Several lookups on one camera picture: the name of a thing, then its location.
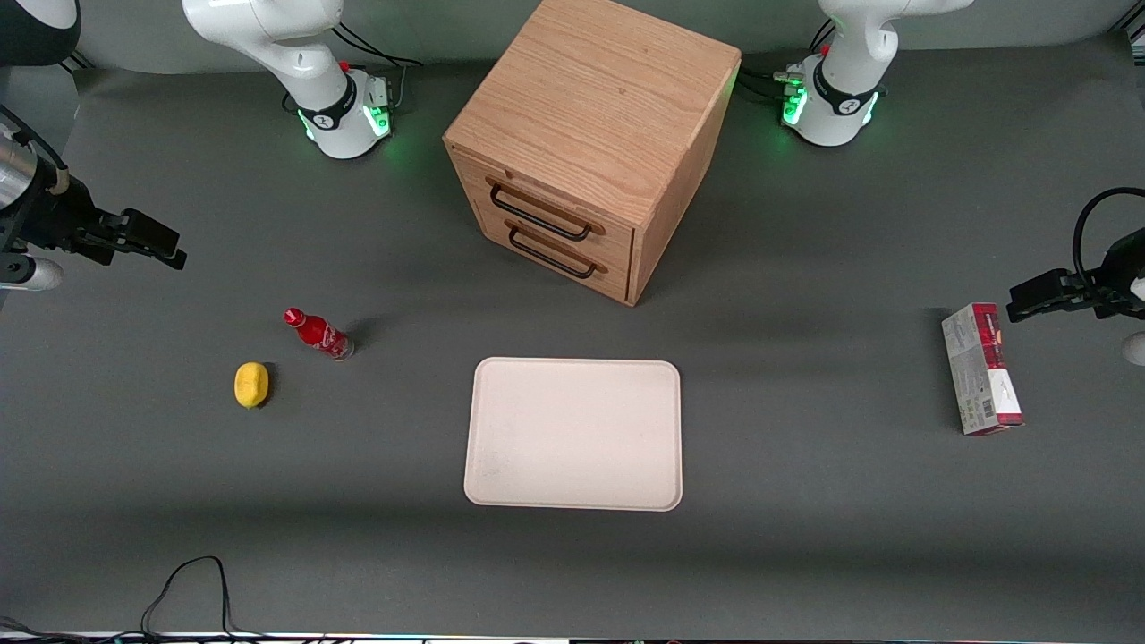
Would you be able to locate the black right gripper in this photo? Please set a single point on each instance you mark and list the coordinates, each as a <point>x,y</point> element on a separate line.
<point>55,217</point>

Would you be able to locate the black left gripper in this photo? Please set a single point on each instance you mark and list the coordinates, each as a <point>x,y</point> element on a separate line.
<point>1120,268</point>

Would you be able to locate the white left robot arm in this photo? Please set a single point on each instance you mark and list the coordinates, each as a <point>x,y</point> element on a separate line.
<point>845,54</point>

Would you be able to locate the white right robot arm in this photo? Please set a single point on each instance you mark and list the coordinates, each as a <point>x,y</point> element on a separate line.
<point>268,36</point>

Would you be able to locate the red coke bottle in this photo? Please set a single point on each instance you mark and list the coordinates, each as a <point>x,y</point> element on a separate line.
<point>320,334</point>

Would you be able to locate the cream plastic tray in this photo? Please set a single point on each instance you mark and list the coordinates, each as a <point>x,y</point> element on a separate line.
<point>572,434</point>

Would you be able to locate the red and white carton box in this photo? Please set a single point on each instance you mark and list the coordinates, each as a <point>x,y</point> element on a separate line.
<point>979,371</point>

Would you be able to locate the yellow lemon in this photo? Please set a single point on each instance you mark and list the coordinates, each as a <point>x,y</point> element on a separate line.
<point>251,385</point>

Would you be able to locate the dark grey table mat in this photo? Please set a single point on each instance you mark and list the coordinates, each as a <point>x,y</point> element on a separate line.
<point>805,555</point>

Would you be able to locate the wooden drawer cabinet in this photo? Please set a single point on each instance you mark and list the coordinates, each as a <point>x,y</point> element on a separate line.
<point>599,98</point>

